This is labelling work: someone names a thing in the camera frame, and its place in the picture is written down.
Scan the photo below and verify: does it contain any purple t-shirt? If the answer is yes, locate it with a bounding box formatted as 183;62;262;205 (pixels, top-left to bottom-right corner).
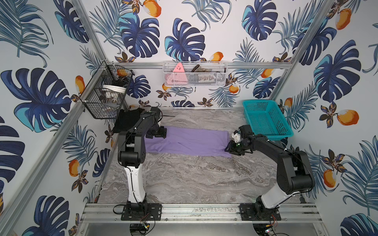
145;126;231;158

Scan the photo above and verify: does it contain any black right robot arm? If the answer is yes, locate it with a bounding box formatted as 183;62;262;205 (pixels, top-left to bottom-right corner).
224;125;316;211

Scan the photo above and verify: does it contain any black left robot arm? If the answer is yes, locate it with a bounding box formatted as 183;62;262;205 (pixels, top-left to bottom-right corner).
114;107;167;211

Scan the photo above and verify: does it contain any folded black t-shirt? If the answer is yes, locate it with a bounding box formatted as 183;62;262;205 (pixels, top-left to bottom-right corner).
113;108;145;133

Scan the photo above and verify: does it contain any teal plastic basket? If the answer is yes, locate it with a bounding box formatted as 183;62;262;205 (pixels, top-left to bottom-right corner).
242;100;294;141

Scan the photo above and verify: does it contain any pink triangular item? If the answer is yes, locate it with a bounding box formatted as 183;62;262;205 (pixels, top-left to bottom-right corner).
164;63;188;87

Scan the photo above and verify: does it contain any white bowl in basket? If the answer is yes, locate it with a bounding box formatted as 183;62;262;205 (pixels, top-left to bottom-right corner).
102;85;126;94

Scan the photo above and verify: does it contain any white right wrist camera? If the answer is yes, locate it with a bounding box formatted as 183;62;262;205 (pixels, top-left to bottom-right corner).
231;131;241;143

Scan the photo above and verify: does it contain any black wire basket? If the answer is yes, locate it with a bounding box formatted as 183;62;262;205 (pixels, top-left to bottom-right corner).
79;61;135;120

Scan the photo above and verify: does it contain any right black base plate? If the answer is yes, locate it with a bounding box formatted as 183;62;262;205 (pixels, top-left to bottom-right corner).
239;203;282;221

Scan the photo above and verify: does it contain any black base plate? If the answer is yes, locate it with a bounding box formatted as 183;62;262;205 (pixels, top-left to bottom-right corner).
239;203;282;221
121;203;162;221

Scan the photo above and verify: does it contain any white wire wall basket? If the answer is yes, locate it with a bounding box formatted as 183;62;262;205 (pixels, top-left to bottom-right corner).
162;64;228;87

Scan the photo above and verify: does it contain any aluminium frame bar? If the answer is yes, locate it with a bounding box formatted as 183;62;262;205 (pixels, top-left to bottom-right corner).
108;61;293;69

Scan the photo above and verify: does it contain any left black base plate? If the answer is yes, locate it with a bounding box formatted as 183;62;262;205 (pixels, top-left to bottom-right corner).
121;203;162;221

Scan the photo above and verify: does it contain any aluminium front rail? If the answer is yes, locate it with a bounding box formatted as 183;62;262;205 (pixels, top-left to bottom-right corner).
81;204;323;224

